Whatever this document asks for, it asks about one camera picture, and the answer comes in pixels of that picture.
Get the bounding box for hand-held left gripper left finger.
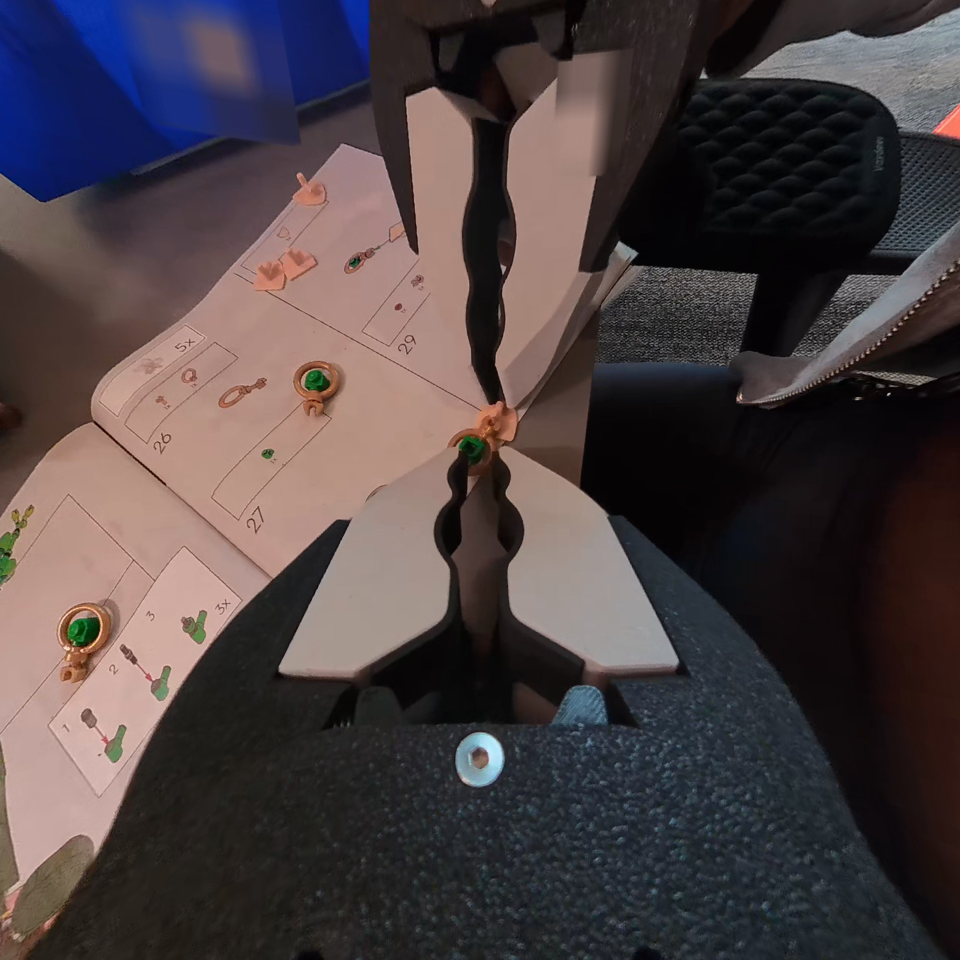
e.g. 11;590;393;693
277;450;470;684

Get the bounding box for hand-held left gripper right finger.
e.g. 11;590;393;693
491;447;681;685

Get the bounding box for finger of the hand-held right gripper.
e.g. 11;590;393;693
491;75;605;406
403;84;502;406

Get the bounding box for gold ring with green stud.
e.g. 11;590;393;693
448;431;496;477
56;600;114;685
292;360;342;417

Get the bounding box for person's right forearm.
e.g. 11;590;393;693
705;0;960;76

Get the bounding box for person's legs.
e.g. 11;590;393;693
581;363;960;960

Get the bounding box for instruction booklet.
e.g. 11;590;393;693
0;142;639;939

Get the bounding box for black quilted chair armrest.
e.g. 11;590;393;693
615;77;903;357

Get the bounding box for blue plastic bin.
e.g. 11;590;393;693
0;0;376;204

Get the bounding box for black mesh office chair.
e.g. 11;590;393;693
870;131;960;275

